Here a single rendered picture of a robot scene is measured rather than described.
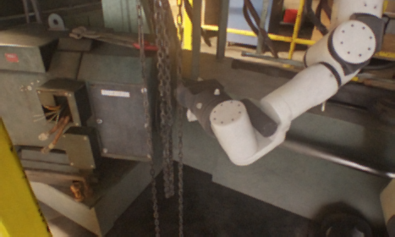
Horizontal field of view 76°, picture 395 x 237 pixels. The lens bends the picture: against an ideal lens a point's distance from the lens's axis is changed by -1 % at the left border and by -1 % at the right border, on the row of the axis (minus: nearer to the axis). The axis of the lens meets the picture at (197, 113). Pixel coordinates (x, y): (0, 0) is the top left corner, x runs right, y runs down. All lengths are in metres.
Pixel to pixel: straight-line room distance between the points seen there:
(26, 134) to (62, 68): 0.35
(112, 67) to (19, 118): 0.45
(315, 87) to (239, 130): 0.17
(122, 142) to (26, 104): 0.37
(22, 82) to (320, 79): 0.93
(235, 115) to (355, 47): 0.24
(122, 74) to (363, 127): 0.92
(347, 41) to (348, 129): 0.69
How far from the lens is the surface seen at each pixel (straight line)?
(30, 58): 1.01
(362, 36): 0.55
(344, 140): 1.21
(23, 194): 0.80
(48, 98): 0.93
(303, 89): 0.51
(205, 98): 0.54
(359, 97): 1.25
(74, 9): 1.83
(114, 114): 0.94
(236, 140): 0.46
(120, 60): 0.91
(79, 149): 1.03
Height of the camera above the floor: 1.13
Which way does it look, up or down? 31 degrees down
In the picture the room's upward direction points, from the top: 2 degrees clockwise
